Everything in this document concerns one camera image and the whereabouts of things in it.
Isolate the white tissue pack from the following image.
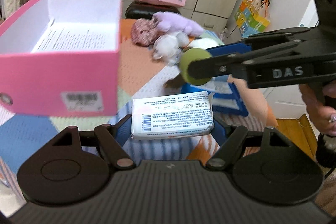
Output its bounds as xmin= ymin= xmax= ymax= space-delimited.
xmin=131 ymin=91 xmax=214 ymax=140

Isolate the green soft ball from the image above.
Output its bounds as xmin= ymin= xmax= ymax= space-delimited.
xmin=179 ymin=48 xmax=212 ymax=86

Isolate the blue wet wipes pack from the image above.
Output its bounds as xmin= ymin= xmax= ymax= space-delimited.
xmin=181 ymin=75 xmax=249 ymax=117

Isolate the right hand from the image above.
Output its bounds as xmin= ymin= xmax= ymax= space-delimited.
xmin=299 ymin=84 xmax=335 ymax=136

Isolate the colourful hanging gift bag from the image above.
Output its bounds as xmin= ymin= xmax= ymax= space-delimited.
xmin=234 ymin=0 xmax=270 ymax=38

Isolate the white brown plush toy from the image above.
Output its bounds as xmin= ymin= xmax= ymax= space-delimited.
xmin=187 ymin=38 xmax=219 ymax=50

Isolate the small white plush toy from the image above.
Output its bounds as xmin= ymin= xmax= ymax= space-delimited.
xmin=152 ymin=32 xmax=190 ymax=67

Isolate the purple plush toy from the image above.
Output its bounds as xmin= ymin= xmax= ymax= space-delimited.
xmin=153 ymin=11 xmax=205 ymax=37

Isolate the pink cardboard box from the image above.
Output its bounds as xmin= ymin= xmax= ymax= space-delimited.
xmin=1 ymin=0 xmax=121 ymax=117

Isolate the pink floral fabric item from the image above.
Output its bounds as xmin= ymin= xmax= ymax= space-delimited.
xmin=130 ymin=18 xmax=163 ymax=47

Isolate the black suitcase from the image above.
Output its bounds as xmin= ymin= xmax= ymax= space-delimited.
xmin=125 ymin=1 xmax=180 ymax=19

